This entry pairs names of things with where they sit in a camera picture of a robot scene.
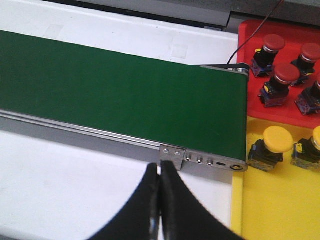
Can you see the red mushroom push button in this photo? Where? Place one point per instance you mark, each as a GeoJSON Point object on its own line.
{"type": "Point", "coordinates": [264, 57]}

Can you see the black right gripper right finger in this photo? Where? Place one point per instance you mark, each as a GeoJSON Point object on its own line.
{"type": "Point", "coordinates": [183, 216]}

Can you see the green conveyor belt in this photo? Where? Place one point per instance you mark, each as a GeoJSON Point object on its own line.
{"type": "Point", "coordinates": [196, 107]}

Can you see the yellow mushroom push button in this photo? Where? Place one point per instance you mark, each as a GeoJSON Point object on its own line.
{"type": "Point", "coordinates": [267, 152]}

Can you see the aluminium conveyor side rail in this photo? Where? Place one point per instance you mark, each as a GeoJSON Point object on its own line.
{"type": "Point", "coordinates": [119, 144]}

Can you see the yellow plate tray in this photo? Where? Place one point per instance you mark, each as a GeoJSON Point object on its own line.
{"type": "Point", "coordinates": [283, 204]}

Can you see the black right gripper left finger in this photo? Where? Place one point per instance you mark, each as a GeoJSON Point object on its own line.
{"type": "Point", "coordinates": [139, 218]}

